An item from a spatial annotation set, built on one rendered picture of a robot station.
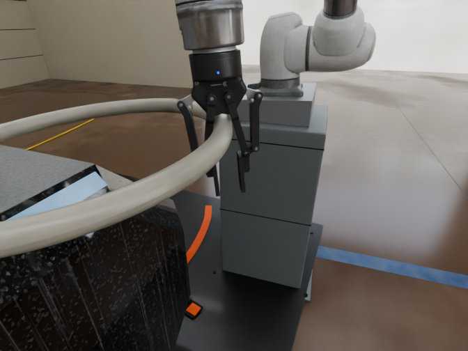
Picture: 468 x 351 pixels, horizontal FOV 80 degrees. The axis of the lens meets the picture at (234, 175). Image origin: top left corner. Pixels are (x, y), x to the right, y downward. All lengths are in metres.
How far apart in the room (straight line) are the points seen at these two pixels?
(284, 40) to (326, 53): 0.15
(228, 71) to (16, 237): 0.30
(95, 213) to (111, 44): 6.28
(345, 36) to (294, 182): 0.52
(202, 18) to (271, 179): 0.81
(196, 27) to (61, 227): 0.28
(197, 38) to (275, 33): 0.71
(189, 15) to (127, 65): 5.97
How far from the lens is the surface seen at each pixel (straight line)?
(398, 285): 1.68
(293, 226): 1.22
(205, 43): 0.40
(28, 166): 0.73
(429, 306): 1.66
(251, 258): 1.40
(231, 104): 0.44
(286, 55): 1.09
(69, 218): 0.27
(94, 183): 0.64
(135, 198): 0.28
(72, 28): 7.07
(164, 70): 5.92
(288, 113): 1.05
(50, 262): 0.57
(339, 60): 1.08
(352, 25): 1.04
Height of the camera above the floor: 1.14
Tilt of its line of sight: 29 degrees down
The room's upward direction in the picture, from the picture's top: straight up
